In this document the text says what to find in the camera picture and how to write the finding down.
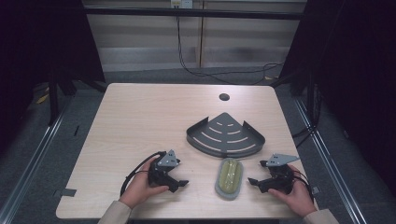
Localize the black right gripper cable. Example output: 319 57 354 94
291 169 315 202

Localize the person's left hand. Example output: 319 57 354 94
119 156 171 210

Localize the black floor cable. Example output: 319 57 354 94
176 15 285 86

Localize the person's right hand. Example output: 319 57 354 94
267 164 316 218

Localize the yellow floor tape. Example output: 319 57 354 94
35 92 50 105

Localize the black metal stand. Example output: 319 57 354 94
306 73 321 129
47 69 61 126

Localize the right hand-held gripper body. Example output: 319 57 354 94
259 153 301 194

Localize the green soap bar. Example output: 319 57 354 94
218 159 241 195

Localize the black horizontal frame bar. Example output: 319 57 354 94
83 7 308 21

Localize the grey tape piece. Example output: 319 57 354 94
60 188 78 198

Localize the black cable by stand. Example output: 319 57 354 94
291 124 317 149

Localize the metal floor rail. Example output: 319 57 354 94
0 102 71 224
293 97 370 224

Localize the white wall socket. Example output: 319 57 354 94
170 0 194 9

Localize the dark curtain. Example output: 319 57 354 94
0 0 106 155
278 0 396 194

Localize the dark grey corner shelf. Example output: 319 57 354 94
186 112 266 160

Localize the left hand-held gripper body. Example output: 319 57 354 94
147 149 181 189

